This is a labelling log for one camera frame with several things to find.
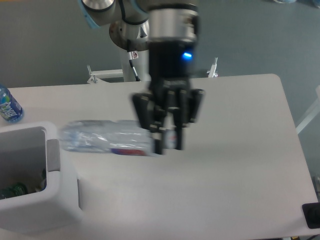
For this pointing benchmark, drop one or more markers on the blue labelled drink bottle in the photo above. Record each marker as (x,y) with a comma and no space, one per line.
(10,110)

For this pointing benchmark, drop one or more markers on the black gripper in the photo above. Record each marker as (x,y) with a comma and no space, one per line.
(170,67)

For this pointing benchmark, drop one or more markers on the white plastic trash can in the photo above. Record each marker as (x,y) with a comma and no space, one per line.
(30,154)

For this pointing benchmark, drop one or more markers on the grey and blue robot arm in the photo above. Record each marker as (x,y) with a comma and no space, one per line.
(169,31)

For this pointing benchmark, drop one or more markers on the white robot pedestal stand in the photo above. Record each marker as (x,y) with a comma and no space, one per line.
(134,68)

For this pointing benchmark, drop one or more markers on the black device at table corner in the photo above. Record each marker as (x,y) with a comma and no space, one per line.
(311,213)

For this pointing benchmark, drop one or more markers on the white frame at right edge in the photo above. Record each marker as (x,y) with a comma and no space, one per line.
(309,114)

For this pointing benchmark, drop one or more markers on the green bottle inside trash can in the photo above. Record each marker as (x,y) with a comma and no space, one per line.
(15,190)

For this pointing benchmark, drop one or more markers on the crushed clear plastic bottle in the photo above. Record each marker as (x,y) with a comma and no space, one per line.
(122,137)

